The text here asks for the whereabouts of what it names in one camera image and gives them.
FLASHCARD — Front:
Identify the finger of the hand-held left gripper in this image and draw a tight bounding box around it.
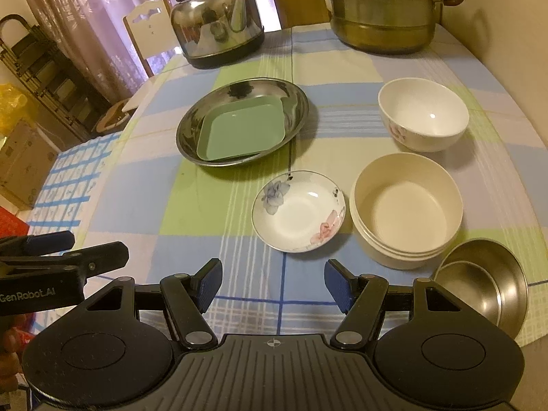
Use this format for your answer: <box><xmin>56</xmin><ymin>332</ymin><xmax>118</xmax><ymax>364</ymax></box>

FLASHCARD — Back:
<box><xmin>0</xmin><ymin>242</ymin><xmax>130</xmax><ymax>284</ymax></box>
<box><xmin>0</xmin><ymin>230</ymin><xmax>76</xmax><ymax>260</ymax></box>

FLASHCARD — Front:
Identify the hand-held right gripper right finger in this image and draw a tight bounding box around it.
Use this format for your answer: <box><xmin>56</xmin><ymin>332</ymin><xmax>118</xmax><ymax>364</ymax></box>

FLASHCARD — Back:
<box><xmin>324</xmin><ymin>258</ymin><xmax>469</xmax><ymax>349</ymax></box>

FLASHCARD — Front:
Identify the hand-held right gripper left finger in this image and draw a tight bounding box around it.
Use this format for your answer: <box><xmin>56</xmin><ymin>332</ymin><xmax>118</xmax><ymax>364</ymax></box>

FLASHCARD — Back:
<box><xmin>77</xmin><ymin>258</ymin><xmax>224</xmax><ymax>349</ymax></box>

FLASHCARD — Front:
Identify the cream plastic bowl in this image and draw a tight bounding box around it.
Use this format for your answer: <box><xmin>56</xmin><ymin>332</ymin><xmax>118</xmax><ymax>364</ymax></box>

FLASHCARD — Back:
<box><xmin>349</xmin><ymin>153</ymin><xmax>464</xmax><ymax>260</ymax></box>
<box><xmin>354</xmin><ymin>231</ymin><xmax>461</xmax><ymax>271</ymax></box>

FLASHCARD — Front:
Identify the small floral dish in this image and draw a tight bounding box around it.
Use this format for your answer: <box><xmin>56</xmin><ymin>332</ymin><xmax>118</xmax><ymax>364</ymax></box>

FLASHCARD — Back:
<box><xmin>251</xmin><ymin>170</ymin><xmax>347</xmax><ymax>253</ymax></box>

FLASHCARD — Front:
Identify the stainless steel bowl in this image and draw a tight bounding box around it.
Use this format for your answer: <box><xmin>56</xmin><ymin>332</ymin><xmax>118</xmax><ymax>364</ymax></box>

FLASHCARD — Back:
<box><xmin>432</xmin><ymin>239</ymin><xmax>530</xmax><ymax>345</ymax></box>

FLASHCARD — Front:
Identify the green square plate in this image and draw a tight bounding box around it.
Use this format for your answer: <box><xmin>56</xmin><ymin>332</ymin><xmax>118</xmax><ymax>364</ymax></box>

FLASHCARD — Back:
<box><xmin>197</xmin><ymin>95</ymin><xmax>287</xmax><ymax>162</ymax></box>

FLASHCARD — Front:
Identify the round stainless steel plate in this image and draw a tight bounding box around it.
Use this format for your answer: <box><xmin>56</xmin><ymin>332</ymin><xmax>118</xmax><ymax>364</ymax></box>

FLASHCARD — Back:
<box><xmin>176</xmin><ymin>78</ymin><xmax>310</xmax><ymax>167</ymax></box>

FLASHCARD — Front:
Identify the white floral bowl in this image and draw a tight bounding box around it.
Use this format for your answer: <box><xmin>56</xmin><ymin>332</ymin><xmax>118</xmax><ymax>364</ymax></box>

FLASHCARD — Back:
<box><xmin>378</xmin><ymin>78</ymin><xmax>470</xmax><ymax>153</ymax></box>

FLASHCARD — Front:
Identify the person's left hand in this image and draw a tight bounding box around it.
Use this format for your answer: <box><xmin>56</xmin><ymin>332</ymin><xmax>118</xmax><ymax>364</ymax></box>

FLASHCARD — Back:
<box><xmin>0</xmin><ymin>314</ymin><xmax>23</xmax><ymax>390</ymax></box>

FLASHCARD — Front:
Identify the red box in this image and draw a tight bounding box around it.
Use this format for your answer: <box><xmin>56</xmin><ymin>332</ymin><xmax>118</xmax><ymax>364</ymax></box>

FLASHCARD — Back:
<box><xmin>0</xmin><ymin>205</ymin><xmax>32</xmax><ymax>240</ymax></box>

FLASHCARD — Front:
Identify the blue checked cloth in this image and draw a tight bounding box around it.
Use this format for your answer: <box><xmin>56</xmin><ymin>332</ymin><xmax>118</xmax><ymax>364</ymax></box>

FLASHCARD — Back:
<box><xmin>26</xmin><ymin>130</ymin><xmax>126</xmax><ymax>240</ymax></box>

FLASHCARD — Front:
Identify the checked pastel tablecloth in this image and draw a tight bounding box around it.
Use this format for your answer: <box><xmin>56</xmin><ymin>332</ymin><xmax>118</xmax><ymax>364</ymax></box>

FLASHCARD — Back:
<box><xmin>26</xmin><ymin>23</ymin><xmax>548</xmax><ymax>348</ymax></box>

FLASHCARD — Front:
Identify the cardboard box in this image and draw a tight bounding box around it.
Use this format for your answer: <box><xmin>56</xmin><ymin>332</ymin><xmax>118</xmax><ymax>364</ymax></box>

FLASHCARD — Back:
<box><xmin>0</xmin><ymin>120</ymin><xmax>59</xmax><ymax>211</ymax></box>

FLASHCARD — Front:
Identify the yellow plastic bag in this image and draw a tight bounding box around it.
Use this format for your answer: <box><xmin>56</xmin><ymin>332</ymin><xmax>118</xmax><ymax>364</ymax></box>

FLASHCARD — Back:
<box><xmin>0</xmin><ymin>83</ymin><xmax>27</xmax><ymax>138</ymax></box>

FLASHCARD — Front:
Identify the black metal rack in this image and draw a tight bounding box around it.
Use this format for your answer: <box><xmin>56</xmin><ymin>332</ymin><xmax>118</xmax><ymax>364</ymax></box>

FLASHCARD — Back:
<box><xmin>0</xmin><ymin>14</ymin><xmax>116</xmax><ymax>146</ymax></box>

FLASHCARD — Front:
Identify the white wooden chair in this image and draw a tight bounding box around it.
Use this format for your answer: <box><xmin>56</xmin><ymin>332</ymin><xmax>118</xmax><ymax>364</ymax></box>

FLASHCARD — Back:
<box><xmin>123</xmin><ymin>0</ymin><xmax>174</xmax><ymax>110</ymax></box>

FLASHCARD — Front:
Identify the pink curtain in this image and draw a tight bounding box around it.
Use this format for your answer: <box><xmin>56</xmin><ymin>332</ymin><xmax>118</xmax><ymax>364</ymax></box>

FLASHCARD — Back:
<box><xmin>15</xmin><ymin>0</ymin><xmax>191</xmax><ymax>103</ymax></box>

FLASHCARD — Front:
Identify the stainless steel kettle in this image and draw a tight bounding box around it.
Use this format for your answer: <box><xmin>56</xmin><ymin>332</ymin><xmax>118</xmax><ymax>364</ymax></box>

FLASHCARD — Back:
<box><xmin>170</xmin><ymin>0</ymin><xmax>265</xmax><ymax>70</ymax></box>

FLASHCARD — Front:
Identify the stainless steel steamer pot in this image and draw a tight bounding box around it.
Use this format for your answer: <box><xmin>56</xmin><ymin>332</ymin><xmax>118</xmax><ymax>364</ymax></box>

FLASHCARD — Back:
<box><xmin>297</xmin><ymin>0</ymin><xmax>467</xmax><ymax>55</ymax></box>

